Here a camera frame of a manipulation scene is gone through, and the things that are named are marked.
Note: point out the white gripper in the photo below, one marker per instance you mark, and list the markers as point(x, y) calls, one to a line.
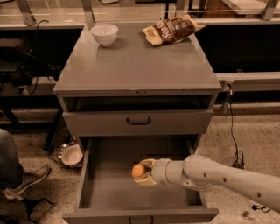
point(160, 171)

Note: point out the orange fruit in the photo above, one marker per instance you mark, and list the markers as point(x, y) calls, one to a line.
point(138, 170)

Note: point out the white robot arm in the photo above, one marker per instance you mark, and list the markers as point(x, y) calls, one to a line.
point(199, 173)

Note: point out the open middle drawer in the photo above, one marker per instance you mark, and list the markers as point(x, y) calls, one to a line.
point(107, 193)

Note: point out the grey top drawer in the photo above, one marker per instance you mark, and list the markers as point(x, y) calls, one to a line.
point(113, 123)

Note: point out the grey drawer cabinet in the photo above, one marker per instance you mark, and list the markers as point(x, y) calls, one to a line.
point(133, 75)

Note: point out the white bowl on floor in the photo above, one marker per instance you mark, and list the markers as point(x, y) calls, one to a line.
point(72, 155)

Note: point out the black power adapter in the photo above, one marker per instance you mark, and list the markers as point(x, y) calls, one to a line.
point(239, 165)

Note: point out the black chair base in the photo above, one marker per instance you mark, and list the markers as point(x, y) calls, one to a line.
point(30, 204)

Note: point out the person's leg in jeans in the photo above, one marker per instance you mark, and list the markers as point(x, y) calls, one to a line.
point(11, 171)

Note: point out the brown chip bag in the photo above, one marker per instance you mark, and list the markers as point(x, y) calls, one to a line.
point(171, 30)

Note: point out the white ceramic bowl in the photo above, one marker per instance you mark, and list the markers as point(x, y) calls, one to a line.
point(105, 34)

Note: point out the black top drawer handle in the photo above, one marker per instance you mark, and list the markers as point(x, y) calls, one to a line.
point(145, 121)

